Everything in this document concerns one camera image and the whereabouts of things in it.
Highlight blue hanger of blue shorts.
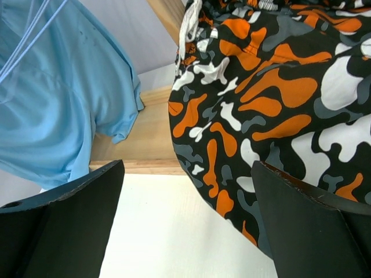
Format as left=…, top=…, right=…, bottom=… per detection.
left=1, top=0, right=69, bottom=83

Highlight orange camouflage shorts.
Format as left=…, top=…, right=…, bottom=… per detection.
left=168, top=1, right=370, bottom=255

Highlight wooden clothes rack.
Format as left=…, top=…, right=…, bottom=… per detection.
left=84, top=1, right=184, bottom=175

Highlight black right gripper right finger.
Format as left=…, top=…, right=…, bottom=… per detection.
left=251, top=161, right=370, bottom=277

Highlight light blue shorts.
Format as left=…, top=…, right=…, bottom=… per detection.
left=1, top=1, right=144, bottom=190

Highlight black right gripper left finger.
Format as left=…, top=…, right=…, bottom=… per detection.
left=1, top=160, right=125, bottom=277

